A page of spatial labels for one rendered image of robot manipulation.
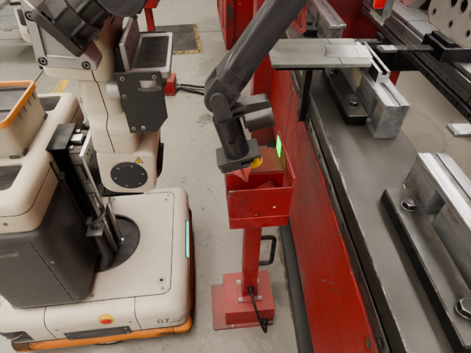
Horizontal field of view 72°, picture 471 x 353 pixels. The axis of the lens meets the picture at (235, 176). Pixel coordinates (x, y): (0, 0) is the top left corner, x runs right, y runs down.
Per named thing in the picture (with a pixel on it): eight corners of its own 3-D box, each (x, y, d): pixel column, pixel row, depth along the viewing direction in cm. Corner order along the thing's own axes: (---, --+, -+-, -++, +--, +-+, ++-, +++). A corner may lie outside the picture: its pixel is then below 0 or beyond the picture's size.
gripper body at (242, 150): (261, 160, 74) (255, 136, 69) (219, 171, 75) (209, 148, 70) (257, 143, 79) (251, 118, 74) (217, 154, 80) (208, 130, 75)
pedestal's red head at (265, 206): (224, 179, 102) (223, 132, 90) (274, 176, 103) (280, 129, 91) (229, 230, 87) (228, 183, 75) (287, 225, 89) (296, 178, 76)
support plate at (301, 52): (265, 42, 98) (265, 38, 98) (351, 41, 99) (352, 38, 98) (272, 68, 85) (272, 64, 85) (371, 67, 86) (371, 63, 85)
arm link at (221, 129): (210, 107, 70) (211, 122, 66) (241, 99, 69) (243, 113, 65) (219, 132, 75) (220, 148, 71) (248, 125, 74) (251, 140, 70)
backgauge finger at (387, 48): (370, 46, 97) (375, 29, 94) (455, 45, 98) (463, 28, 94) (385, 63, 89) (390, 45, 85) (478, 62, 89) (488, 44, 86)
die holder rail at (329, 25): (302, 10, 158) (305, -11, 152) (314, 10, 159) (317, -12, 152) (324, 51, 122) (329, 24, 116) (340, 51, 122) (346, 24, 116)
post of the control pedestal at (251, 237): (241, 284, 134) (243, 195, 97) (254, 284, 134) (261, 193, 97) (242, 297, 130) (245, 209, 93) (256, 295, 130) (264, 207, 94)
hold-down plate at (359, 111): (321, 74, 108) (322, 65, 106) (337, 74, 108) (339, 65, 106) (345, 125, 86) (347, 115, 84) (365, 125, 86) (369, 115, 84)
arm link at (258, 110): (207, 78, 68) (207, 97, 61) (260, 63, 67) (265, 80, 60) (223, 125, 76) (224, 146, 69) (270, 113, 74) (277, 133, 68)
